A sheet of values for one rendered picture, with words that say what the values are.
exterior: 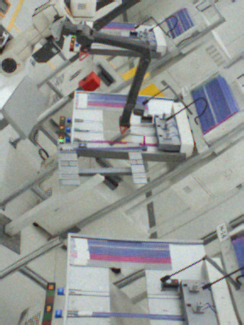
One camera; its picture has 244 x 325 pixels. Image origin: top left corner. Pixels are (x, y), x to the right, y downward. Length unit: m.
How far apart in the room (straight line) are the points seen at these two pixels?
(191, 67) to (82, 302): 2.79
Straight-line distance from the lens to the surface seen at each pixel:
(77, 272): 2.37
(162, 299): 2.34
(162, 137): 3.21
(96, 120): 3.39
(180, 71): 4.52
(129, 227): 3.57
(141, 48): 2.81
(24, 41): 2.98
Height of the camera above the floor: 1.99
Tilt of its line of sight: 17 degrees down
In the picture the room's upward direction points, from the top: 56 degrees clockwise
